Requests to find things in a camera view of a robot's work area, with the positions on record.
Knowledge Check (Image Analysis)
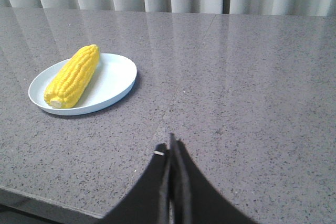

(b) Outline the yellow corn cob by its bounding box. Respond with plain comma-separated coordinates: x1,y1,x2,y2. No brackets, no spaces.
44,44,100,109

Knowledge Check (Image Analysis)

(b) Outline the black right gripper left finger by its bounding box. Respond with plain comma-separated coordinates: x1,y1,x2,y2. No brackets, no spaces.
98,144,170,223

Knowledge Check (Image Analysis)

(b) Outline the light blue round plate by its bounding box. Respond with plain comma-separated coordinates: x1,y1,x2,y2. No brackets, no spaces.
28,54,137,116

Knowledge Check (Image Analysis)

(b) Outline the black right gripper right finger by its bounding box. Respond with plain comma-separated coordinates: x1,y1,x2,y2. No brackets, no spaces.
170,133,255,223

